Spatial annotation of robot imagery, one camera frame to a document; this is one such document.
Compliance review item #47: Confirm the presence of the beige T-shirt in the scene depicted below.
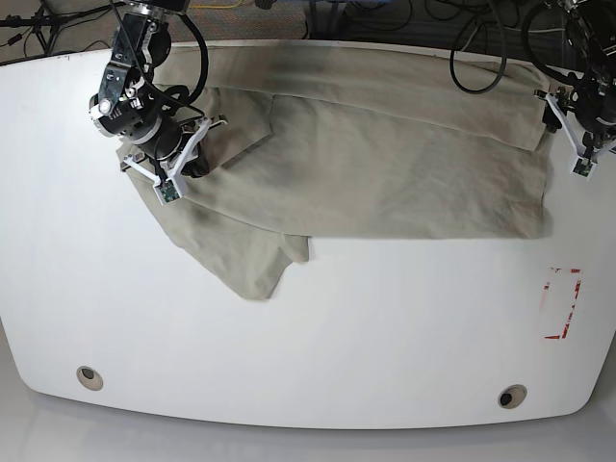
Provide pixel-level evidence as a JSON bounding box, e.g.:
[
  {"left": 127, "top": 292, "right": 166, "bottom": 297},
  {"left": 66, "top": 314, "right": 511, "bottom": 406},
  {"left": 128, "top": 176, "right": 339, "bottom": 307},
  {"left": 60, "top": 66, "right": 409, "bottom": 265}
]
[{"left": 128, "top": 42, "right": 551, "bottom": 300}]

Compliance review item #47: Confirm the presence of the right-side wrist camera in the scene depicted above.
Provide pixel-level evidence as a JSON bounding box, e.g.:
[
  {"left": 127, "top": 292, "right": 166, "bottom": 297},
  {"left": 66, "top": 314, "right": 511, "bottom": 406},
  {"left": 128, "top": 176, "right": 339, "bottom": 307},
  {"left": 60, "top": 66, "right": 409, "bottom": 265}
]
[{"left": 153, "top": 179, "right": 183, "bottom": 206}]

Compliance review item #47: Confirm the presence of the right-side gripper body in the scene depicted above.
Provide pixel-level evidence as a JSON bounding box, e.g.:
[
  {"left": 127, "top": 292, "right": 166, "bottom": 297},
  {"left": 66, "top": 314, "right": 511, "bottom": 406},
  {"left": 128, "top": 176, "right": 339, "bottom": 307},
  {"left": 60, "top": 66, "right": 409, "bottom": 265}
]
[{"left": 120, "top": 115, "right": 226, "bottom": 185}]

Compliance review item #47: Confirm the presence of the red tape rectangle marking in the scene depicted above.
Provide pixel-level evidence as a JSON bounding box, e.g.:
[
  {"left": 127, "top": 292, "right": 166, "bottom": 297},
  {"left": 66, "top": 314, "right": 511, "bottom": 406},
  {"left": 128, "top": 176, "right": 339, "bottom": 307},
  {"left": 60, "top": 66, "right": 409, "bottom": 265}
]
[{"left": 539, "top": 267, "right": 582, "bottom": 340}]

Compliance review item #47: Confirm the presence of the table cable grommet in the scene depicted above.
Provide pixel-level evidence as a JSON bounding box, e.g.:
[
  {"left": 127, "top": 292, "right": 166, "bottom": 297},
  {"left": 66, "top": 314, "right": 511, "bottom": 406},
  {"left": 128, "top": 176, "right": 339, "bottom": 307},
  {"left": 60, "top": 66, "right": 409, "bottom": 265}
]
[
  {"left": 76, "top": 367, "right": 104, "bottom": 392},
  {"left": 498, "top": 384, "right": 527, "bottom": 410}
]

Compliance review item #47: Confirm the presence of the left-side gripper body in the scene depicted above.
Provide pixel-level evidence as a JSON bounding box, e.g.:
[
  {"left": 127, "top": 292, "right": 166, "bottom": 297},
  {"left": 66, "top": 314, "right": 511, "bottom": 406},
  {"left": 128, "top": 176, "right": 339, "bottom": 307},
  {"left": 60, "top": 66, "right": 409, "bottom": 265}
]
[{"left": 534, "top": 82, "right": 615, "bottom": 162}]

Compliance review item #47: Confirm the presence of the black tripod stand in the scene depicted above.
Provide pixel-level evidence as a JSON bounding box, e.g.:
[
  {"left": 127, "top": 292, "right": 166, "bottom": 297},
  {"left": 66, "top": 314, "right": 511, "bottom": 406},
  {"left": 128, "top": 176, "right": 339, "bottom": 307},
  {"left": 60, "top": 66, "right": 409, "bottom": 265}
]
[{"left": 1, "top": 1, "right": 80, "bottom": 57}]

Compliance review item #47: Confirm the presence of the left table cable grommet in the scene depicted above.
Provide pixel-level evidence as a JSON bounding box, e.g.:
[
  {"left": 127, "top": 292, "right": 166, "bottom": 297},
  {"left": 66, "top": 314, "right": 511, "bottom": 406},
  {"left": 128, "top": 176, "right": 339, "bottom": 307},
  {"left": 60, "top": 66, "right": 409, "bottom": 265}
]
[{"left": 76, "top": 367, "right": 104, "bottom": 392}]

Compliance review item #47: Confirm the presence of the left-side wrist camera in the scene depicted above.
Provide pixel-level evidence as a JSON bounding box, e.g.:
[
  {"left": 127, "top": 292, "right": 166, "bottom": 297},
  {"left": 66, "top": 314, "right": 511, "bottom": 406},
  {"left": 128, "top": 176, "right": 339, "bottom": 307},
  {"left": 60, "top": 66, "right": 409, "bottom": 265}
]
[{"left": 572, "top": 157, "right": 596, "bottom": 179}]

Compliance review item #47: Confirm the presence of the right table cable grommet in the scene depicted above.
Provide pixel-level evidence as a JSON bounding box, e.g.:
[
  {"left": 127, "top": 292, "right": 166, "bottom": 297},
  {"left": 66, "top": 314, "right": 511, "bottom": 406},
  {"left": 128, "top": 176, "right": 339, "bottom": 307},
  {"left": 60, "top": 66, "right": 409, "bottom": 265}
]
[{"left": 498, "top": 384, "right": 527, "bottom": 410}]

